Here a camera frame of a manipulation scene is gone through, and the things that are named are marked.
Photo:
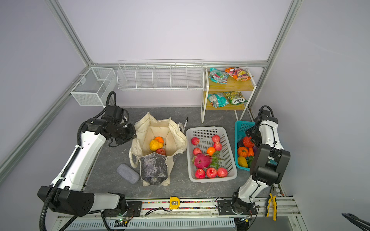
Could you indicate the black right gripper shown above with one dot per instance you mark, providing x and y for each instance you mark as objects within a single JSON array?
[{"x": 250, "y": 133}]

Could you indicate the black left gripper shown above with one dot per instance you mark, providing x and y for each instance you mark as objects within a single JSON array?
[{"x": 132, "y": 135}]

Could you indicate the red tomato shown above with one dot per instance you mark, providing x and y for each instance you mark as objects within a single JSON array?
[{"x": 247, "y": 142}]

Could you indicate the small orange pumpkin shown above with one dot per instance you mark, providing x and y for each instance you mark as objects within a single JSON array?
[{"x": 243, "y": 152}]

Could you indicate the orange fruit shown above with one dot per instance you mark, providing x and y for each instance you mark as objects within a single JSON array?
[
  {"x": 210, "y": 151},
  {"x": 160, "y": 139}
]

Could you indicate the red apple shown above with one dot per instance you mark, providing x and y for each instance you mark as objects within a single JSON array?
[
  {"x": 211, "y": 173},
  {"x": 217, "y": 146},
  {"x": 195, "y": 141},
  {"x": 197, "y": 151},
  {"x": 216, "y": 138},
  {"x": 161, "y": 151},
  {"x": 200, "y": 174}
]

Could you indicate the beige canvas grocery bag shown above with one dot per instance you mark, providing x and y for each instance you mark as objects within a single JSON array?
[{"x": 155, "y": 169}]

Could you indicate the orange pink snack bag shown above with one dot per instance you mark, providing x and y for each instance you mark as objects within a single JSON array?
[{"x": 238, "y": 74}]

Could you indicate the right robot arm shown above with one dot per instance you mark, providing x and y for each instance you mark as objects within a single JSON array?
[{"x": 243, "y": 198}]

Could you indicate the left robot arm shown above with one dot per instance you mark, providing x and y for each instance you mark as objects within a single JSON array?
[{"x": 66, "y": 192}]

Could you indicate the green Fox's candy bag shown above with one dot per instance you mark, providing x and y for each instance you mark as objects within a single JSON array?
[{"x": 235, "y": 97}]

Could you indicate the teal pink snack bag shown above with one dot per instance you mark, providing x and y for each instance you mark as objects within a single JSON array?
[{"x": 218, "y": 76}]

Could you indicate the teal plastic basket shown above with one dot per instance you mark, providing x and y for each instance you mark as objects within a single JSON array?
[{"x": 241, "y": 130}]

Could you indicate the orange carrot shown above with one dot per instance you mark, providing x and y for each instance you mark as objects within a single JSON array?
[{"x": 250, "y": 152}]

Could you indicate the green bell pepper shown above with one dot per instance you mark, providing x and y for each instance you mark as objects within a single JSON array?
[{"x": 249, "y": 161}]

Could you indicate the grey fabric glasses case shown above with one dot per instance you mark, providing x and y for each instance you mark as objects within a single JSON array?
[{"x": 128, "y": 173}]

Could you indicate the white and wood shelf rack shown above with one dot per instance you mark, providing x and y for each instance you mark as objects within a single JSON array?
[{"x": 245, "y": 88}]

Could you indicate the white plastic basket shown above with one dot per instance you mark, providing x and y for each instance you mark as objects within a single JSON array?
[{"x": 225, "y": 156}]

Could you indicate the small white mesh basket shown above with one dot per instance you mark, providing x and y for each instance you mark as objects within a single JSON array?
[{"x": 93, "y": 87}]

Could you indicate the pink dragon fruit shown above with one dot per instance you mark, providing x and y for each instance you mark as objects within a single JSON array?
[{"x": 202, "y": 161}]

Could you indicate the yellow tape measure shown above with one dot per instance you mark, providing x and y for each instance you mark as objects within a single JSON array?
[{"x": 174, "y": 203}]

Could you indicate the yellow handled pliers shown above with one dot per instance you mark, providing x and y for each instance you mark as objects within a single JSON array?
[{"x": 271, "y": 204}]

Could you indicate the long white wire basket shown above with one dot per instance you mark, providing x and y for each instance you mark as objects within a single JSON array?
[{"x": 167, "y": 74}]

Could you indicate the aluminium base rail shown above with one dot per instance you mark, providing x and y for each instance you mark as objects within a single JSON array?
[{"x": 193, "y": 213}]

